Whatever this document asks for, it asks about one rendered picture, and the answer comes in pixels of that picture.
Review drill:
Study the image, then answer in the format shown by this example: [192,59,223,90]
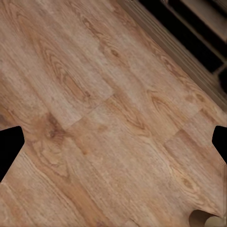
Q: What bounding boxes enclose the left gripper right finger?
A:
[212,126,227,164]

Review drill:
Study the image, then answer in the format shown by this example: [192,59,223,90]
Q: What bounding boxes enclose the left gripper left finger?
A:
[0,126,25,183]

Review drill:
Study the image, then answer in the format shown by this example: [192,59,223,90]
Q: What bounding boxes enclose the pillar candle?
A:
[189,210,227,227]

